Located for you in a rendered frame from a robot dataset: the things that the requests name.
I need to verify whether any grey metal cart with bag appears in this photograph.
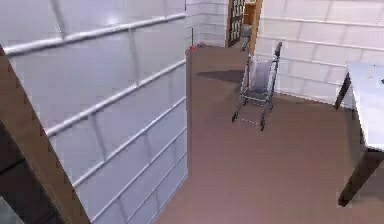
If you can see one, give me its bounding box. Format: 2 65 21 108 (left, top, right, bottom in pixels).
231 41 284 132

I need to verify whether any dark room door with panes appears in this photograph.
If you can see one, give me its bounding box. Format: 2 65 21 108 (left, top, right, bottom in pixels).
226 0 246 48

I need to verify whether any white table with dark legs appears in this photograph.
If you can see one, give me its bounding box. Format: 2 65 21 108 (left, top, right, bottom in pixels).
334 60 384 208

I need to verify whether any orange wooden door frame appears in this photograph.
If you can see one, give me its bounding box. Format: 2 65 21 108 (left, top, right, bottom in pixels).
243 0 264 57

